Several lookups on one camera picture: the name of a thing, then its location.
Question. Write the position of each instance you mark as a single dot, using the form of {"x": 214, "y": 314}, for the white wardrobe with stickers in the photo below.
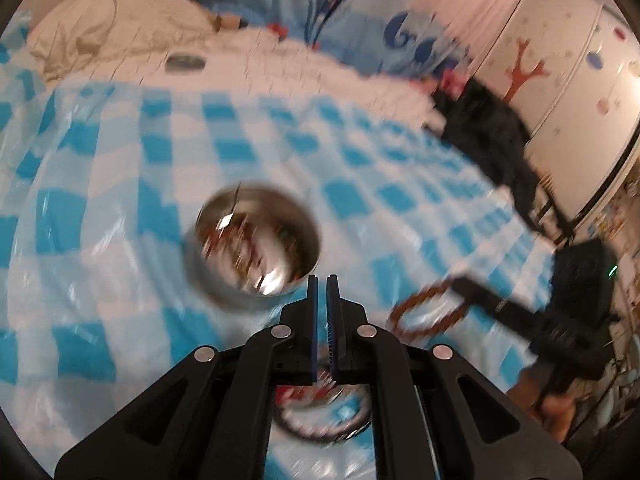
{"x": 575, "y": 85}

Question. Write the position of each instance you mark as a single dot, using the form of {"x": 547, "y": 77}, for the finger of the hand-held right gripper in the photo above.
{"x": 500, "y": 305}

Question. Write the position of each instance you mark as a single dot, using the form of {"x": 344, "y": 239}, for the blue whale print bedding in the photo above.
{"x": 400, "y": 30}

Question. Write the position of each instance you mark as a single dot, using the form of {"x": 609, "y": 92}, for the white striped quilt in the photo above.
{"x": 100, "y": 25}

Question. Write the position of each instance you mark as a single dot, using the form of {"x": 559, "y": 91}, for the round metal tin lid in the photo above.
{"x": 185, "y": 63}

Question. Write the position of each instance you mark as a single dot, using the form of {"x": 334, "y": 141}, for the round metal tin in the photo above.
{"x": 210, "y": 280}

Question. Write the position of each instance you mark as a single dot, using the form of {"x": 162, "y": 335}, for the person's right hand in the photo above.
{"x": 552, "y": 410}

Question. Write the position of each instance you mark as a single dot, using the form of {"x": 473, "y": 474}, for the pile of assorted jewelry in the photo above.
{"x": 240, "y": 250}

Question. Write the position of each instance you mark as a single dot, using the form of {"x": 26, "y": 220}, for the black clothing pile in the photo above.
{"x": 490, "y": 130}

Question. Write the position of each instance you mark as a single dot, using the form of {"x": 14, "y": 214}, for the blue checkered plastic sheet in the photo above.
{"x": 125, "y": 210}

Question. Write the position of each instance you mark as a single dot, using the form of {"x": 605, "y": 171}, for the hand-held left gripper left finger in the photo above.
{"x": 312, "y": 330}

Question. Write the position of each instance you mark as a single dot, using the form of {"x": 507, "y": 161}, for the pile of colourful clutter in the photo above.
{"x": 622, "y": 240}

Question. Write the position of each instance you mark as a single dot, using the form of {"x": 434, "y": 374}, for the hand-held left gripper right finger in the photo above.
{"x": 332, "y": 330}

